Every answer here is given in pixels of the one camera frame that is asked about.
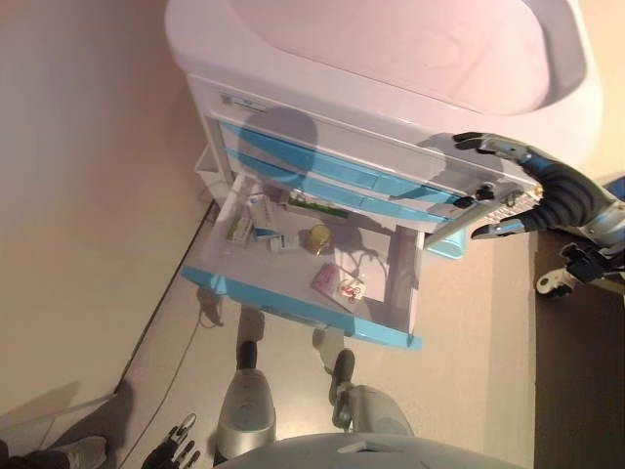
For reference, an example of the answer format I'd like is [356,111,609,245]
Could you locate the grey person's shoe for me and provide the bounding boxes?
[51,435,109,469]

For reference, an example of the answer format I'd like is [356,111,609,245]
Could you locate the yellow medicine bottle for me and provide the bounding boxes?
[297,222,334,256]

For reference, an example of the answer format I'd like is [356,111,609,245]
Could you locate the white mesh basket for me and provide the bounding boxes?
[487,192,544,227]

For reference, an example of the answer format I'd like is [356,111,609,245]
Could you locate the white bag red print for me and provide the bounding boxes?
[333,275,368,313]

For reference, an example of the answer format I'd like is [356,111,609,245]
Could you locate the blue-fronted cart drawer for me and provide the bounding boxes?
[217,120,471,207]
[179,172,427,352]
[227,148,459,225]

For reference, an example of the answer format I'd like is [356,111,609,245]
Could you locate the black cart keys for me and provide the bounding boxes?
[456,182,495,210]

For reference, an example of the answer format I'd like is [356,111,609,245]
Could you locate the pink medicine packet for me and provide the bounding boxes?
[310,262,342,295]

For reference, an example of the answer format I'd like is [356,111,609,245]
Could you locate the small white medicine box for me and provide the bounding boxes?
[270,233,300,255]

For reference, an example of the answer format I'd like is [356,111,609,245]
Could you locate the grey robot torso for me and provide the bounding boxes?
[214,432,529,469]

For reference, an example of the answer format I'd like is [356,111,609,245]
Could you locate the green white medicine box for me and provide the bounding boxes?
[224,216,256,244]

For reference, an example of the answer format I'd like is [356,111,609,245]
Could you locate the white medical cart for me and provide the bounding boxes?
[164,0,606,351]

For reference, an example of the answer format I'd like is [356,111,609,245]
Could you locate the long green medicine box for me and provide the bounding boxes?
[286,192,349,222]

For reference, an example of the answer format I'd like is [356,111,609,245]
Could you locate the right silver robot leg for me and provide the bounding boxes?
[328,348,417,440]

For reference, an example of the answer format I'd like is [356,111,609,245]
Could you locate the person's dark trouser leg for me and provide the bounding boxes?
[0,438,70,469]

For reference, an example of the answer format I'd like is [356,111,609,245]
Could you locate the white bed caster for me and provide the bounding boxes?
[535,270,573,300]

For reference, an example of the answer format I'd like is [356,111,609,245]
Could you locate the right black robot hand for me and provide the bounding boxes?
[451,130,616,240]

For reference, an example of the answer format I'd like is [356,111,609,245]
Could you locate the flat blue white medicine box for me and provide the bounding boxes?
[250,226,285,249]

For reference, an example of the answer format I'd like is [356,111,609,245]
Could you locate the tall white blue medicine box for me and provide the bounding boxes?
[245,192,275,232]

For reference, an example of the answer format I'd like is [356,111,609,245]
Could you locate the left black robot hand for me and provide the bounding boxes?
[144,412,202,469]

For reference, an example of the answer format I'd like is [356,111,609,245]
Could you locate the light blue waste bin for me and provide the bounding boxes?
[423,226,469,261]

